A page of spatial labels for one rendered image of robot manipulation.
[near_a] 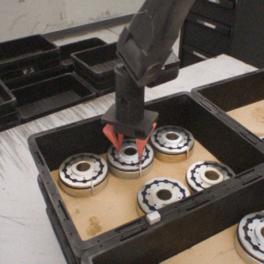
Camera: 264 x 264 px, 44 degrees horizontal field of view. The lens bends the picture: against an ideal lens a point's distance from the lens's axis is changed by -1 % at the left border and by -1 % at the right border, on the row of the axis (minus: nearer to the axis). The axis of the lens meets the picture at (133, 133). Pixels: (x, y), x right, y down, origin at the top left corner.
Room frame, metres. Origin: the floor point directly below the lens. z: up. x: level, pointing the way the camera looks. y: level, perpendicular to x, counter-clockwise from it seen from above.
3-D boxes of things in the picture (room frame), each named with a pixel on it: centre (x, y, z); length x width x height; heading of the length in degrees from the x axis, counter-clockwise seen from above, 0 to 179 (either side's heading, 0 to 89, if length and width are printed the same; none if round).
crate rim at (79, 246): (0.48, -0.03, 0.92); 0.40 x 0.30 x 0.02; 118
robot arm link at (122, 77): (0.55, 0.00, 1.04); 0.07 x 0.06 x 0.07; 126
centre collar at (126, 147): (0.54, 0.01, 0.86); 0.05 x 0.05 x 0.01
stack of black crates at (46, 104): (1.45, 0.43, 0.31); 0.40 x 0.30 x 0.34; 126
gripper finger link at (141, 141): (0.54, 0.00, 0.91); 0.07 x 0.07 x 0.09; 67
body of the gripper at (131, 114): (0.54, 0.01, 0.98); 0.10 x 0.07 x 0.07; 67
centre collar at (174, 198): (0.42, -0.06, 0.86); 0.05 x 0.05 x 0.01
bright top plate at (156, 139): (0.60, -0.09, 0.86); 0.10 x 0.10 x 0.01
